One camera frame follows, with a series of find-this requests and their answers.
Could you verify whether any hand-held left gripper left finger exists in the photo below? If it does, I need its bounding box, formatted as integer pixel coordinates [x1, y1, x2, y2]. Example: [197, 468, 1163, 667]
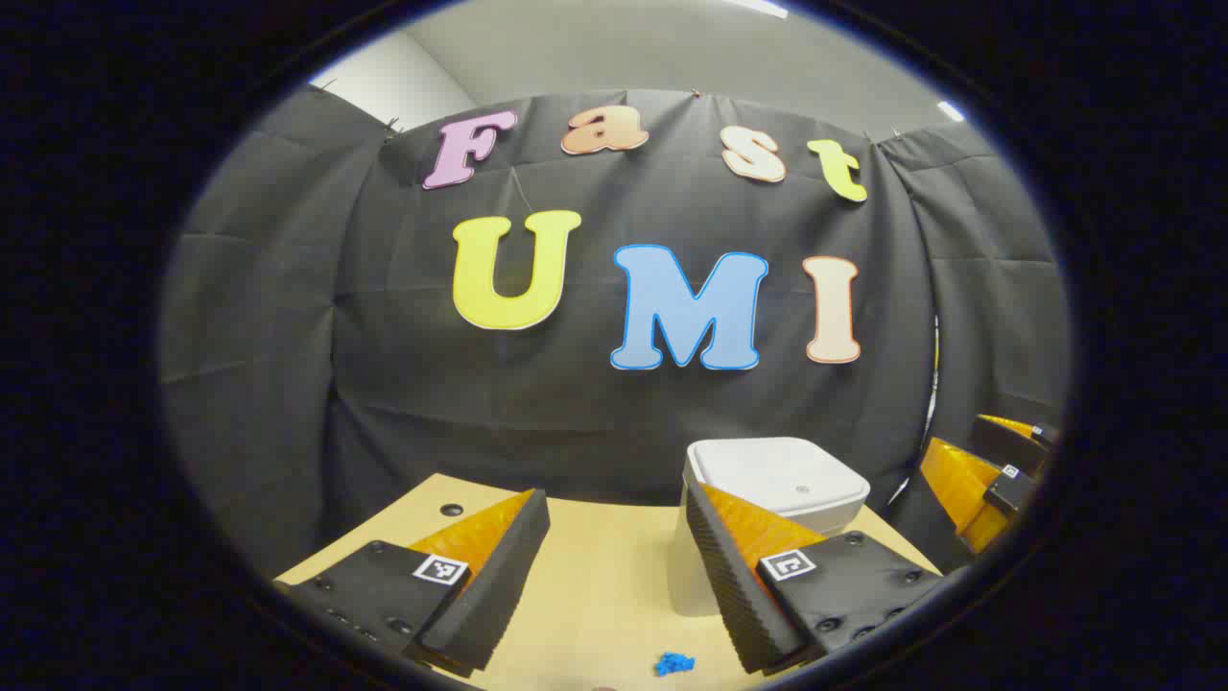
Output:
[273, 488, 553, 679]

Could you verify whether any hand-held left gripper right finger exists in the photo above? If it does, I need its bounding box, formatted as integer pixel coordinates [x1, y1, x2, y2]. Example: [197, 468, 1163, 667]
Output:
[685, 482, 946, 676]

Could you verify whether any white desktop garbage bin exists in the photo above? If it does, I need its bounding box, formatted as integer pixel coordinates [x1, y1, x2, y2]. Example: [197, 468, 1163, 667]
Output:
[667, 437, 872, 617]

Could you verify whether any wooden desktop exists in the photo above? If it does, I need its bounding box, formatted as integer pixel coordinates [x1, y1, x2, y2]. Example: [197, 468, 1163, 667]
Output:
[273, 472, 946, 691]

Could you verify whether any black backdrop cloth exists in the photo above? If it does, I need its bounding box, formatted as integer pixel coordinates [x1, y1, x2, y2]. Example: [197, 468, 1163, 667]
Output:
[158, 84, 1071, 577]

